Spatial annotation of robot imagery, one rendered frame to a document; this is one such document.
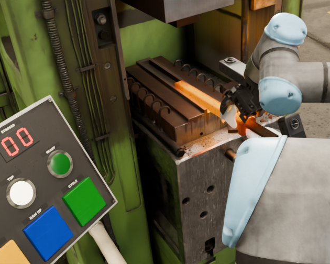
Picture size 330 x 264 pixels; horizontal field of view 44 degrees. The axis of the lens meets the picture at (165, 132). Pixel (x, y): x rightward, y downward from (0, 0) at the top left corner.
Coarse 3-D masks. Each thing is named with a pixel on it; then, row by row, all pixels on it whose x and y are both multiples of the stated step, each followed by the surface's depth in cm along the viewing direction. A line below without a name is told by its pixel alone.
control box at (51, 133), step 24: (48, 96) 86; (24, 120) 81; (48, 120) 85; (0, 144) 77; (48, 144) 84; (72, 144) 87; (0, 168) 76; (24, 168) 79; (48, 168) 82; (72, 168) 86; (96, 168) 90; (0, 192) 75; (48, 192) 82; (0, 216) 75; (24, 216) 78; (72, 216) 84; (96, 216) 88; (0, 240) 74; (24, 240) 77; (72, 240) 83
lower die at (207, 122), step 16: (160, 64) 141; (128, 80) 138; (144, 80) 135; (160, 80) 133; (192, 80) 131; (160, 96) 125; (176, 96) 124; (224, 96) 121; (144, 112) 128; (160, 112) 119; (176, 112) 118; (192, 112) 116; (176, 128) 112; (192, 128) 115; (208, 128) 118
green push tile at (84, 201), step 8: (80, 184) 86; (88, 184) 87; (72, 192) 84; (80, 192) 86; (88, 192) 87; (96, 192) 88; (64, 200) 83; (72, 200) 84; (80, 200) 85; (88, 200) 86; (96, 200) 88; (72, 208) 84; (80, 208) 85; (88, 208) 86; (96, 208) 87; (80, 216) 85; (88, 216) 86; (80, 224) 85
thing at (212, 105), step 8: (184, 88) 123; (192, 88) 123; (192, 96) 120; (200, 96) 118; (208, 96) 117; (208, 104) 113; (216, 104) 113; (216, 112) 111; (240, 120) 104; (248, 120) 102; (240, 128) 102; (248, 128) 101; (256, 128) 99; (264, 128) 99; (264, 136) 96; (272, 136) 96
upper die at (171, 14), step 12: (120, 0) 113; (132, 0) 107; (144, 0) 101; (156, 0) 95; (168, 0) 93; (180, 0) 95; (192, 0) 96; (204, 0) 98; (216, 0) 100; (228, 0) 102; (144, 12) 103; (156, 12) 97; (168, 12) 94; (180, 12) 96; (192, 12) 98; (204, 12) 100
